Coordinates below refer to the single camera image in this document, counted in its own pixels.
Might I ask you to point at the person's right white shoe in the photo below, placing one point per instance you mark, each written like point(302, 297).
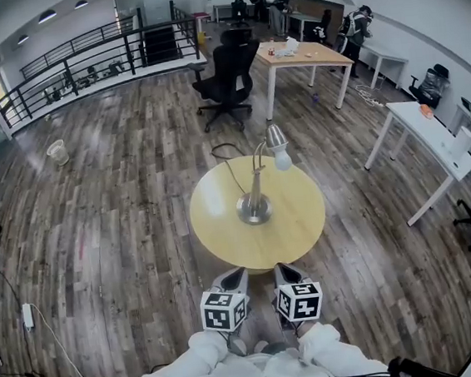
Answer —
point(260, 345)

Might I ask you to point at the silver metal desk lamp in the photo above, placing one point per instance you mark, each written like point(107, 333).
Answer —
point(254, 211)

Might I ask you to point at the person's gray trousers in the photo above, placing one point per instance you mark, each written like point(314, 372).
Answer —
point(274, 348)

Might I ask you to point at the person's right forearm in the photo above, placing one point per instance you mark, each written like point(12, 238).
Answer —
point(324, 341)

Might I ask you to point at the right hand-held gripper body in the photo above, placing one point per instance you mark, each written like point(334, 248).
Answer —
point(299, 302)

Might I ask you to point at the black device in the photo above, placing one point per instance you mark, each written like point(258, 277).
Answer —
point(422, 371)

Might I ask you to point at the yellow bin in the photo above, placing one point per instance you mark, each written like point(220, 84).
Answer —
point(202, 38)

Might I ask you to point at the person's white shoe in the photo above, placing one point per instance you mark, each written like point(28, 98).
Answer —
point(239, 346)
point(260, 345)

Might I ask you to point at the round yellow wooden table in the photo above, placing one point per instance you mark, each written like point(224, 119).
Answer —
point(290, 230)

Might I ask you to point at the white power strip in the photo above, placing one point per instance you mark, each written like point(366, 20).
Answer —
point(28, 317)

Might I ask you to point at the person's left forearm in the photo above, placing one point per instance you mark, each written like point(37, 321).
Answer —
point(208, 351)

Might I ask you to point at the white box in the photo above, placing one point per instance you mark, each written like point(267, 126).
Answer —
point(462, 140)

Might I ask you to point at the long white desk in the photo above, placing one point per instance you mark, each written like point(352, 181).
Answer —
point(422, 130)

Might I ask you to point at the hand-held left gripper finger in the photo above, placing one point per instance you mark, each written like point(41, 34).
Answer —
point(224, 283)
point(241, 285)

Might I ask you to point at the person's left white shoe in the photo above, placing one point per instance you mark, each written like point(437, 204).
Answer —
point(239, 346)

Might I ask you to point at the office chair with plastic bag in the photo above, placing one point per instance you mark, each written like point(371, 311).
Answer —
point(431, 85)

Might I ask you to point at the orange object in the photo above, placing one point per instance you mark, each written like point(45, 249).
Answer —
point(425, 111)

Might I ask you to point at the black metal railing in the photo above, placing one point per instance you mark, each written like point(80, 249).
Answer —
point(127, 31)

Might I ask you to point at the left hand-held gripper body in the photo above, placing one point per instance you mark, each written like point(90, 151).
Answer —
point(221, 312)

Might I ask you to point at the small purple object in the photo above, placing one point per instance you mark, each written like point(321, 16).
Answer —
point(315, 99)

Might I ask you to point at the black high-back office chair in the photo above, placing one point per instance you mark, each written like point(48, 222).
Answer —
point(228, 75)

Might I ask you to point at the white crumpled cloth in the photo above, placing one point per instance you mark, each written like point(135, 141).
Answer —
point(287, 47)

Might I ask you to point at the wooden table with white legs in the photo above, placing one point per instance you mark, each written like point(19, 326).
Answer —
point(313, 56)

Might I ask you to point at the white wastebasket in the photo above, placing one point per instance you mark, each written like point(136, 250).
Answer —
point(58, 154)

